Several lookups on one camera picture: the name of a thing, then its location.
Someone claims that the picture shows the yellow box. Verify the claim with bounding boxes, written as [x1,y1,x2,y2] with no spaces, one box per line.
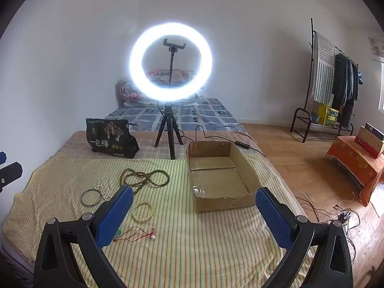
[317,103,339,126]

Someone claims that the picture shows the pearl necklace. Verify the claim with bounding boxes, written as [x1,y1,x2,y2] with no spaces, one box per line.
[94,182,112,201]

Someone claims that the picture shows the navy flat box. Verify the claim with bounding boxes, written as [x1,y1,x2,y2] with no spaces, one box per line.
[364,123,384,141]

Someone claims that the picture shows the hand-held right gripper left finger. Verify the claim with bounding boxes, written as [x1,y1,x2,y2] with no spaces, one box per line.
[34,184,134,288]

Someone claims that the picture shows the white ring light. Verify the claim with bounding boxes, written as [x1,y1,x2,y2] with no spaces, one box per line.
[128,22,213,102]

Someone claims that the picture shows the floral curtain valance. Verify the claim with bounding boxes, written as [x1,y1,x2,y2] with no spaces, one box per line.
[369,37,384,57]

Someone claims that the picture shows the folded floral quilt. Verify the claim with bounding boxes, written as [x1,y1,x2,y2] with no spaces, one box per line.
[119,79,152,107]

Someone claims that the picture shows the dark bangle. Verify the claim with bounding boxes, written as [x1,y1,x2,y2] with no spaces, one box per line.
[80,188,101,207]

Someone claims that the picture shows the black ring light cable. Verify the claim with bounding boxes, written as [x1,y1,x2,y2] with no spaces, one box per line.
[195,125,266,158]

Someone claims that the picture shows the yellow striped cloth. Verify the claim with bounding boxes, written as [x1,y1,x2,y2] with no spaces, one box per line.
[1,152,318,288]

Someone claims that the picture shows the red string bracelet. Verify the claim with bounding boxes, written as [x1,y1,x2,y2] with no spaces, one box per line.
[113,227,156,242]

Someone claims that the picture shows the tan gift box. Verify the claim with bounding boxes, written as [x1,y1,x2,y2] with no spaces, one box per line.
[355,126,384,159]

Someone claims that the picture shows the black tripod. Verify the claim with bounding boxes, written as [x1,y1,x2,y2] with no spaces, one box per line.
[154,103,184,160]

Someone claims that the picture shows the black phone holder mount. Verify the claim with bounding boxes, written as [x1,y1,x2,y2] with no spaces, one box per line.
[163,38,187,88]

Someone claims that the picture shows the blue patterned bedsheet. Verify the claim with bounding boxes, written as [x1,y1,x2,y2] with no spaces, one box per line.
[103,97,248,132]

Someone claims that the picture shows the cream bead bracelet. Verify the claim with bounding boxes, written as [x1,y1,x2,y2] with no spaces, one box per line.
[132,202,155,223]

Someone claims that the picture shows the window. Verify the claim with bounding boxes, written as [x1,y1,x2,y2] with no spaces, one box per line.
[378,61,384,110]

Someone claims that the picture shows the striped towel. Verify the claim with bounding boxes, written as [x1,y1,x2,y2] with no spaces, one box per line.
[312,32,336,104]

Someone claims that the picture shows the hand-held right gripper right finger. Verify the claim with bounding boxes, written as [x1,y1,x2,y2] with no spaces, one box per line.
[255,186,354,288]

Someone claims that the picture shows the black printed snack bag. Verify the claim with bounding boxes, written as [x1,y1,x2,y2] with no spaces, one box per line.
[85,118,140,159]

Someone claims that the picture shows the dark hanging clothes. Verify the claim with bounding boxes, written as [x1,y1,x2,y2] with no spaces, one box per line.
[331,52,360,128]

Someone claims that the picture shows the black clothes rack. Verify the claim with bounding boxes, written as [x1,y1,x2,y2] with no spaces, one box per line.
[289,18,360,143]

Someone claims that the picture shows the orange cloth covered table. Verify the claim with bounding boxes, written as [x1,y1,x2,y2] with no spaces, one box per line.
[325,136,384,207]

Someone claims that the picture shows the floral pillow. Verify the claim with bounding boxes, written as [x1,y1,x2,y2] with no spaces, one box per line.
[145,69,195,86]

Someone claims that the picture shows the brown bead necklace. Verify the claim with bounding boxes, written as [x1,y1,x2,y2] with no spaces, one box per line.
[120,169,170,195]

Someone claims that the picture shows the cardboard box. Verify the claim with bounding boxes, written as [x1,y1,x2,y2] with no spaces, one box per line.
[184,140,261,214]

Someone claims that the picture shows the floor cable bundle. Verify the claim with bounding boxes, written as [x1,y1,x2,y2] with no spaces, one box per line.
[295,192,365,246]

